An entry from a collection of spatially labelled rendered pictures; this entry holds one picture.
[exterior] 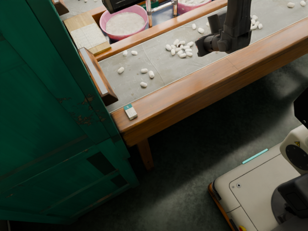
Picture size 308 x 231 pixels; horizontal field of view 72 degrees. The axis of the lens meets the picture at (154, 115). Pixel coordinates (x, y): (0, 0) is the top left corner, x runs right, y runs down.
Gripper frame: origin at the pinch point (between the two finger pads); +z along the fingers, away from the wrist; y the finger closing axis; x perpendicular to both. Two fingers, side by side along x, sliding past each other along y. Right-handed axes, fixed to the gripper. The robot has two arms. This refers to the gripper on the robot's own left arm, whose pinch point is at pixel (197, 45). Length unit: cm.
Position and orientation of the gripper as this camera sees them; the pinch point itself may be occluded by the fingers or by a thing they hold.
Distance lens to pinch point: 96.3
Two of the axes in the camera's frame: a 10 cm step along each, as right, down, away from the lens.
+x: 3.6, 8.6, 3.5
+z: -3.2, -2.4, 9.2
